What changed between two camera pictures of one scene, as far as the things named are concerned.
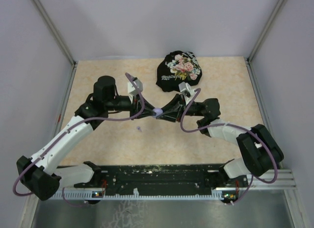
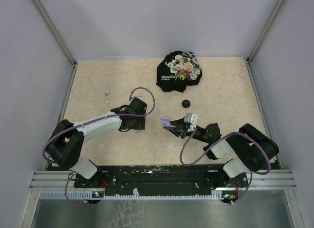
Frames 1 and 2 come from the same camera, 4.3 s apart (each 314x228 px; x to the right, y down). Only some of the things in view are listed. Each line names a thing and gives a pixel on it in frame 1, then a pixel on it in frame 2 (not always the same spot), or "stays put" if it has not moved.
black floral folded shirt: (176, 67) stays put
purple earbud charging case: (158, 111) → (165, 121)
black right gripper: (174, 115) → (181, 129)
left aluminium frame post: (54, 27) stays put
